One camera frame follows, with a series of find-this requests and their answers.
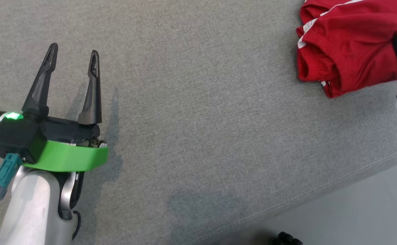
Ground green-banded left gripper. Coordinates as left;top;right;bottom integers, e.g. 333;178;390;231
21;43;109;173

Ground red shorts with white stripe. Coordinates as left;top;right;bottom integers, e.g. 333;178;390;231
296;10;397;98

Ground black cable with teal plug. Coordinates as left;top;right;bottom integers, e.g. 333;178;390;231
0;153;22;245

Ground black knobbly base part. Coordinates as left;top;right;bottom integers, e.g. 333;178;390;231
274;231;303;245

